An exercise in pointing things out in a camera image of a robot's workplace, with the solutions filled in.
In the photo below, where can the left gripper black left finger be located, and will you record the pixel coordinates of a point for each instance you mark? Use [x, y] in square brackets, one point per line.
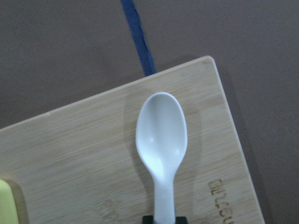
[147, 220]

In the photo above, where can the bamboo cutting board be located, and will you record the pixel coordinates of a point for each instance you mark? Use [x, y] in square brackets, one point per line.
[78, 164]

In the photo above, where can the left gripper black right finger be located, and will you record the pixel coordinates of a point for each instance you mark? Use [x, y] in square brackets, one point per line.
[181, 220]

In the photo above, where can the yellow plastic knife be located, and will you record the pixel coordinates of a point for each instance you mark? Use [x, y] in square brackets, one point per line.
[8, 211]

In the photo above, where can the white plastic spoon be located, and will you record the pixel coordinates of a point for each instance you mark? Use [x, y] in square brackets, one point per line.
[161, 142]

